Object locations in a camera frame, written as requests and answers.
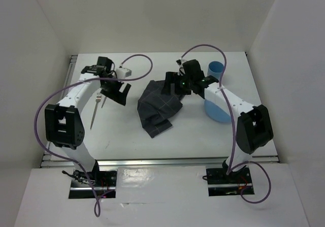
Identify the silver fork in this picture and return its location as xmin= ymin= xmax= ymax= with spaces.
xmin=90 ymin=92 xmax=102 ymax=130

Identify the blue plastic cup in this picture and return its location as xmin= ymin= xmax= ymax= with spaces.
xmin=207 ymin=61 xmax=224 ymax=80

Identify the dark grey checked cloth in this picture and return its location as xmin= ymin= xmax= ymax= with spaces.
xmin=137 ymin=80 xmax=184 ymax=138

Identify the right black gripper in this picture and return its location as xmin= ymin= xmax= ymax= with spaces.
xmin=161 ymin=71 xmax=193 ymax=95

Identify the blue plastic plate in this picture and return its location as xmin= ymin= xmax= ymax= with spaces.
xmin=204 ymin=100 xmax=232 ymax=123

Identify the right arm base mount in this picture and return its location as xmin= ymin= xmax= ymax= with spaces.
xmin=202 ymin=163 xmax=254 ymax=197

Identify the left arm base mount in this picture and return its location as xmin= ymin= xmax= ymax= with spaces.
xmin=62 ymin=170 xmax=117 ymax=199

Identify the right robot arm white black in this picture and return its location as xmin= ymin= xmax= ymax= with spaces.
xmin=162 ymin=59 xmax=274 ymax=182

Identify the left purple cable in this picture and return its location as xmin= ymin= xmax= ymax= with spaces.
xmin=34 ymin=54 xmax=153 ymax=217

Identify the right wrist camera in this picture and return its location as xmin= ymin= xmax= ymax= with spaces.
xmin=176 ymin=58 xmax=187 ymax=76

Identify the aluminium table frame rail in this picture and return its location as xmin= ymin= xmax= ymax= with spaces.
xmin=40 ymin=54 xmax=279 ymax=169

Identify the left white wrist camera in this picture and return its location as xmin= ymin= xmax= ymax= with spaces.
xmin=115 ymin=66 xmax=132 ymax=79

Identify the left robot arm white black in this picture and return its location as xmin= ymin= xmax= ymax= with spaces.
xmin=45 ymin=56 xmax=132 ymax=186

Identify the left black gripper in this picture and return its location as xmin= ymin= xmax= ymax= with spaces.
xmin=101 ymin=74 xmax=131 ymax=106

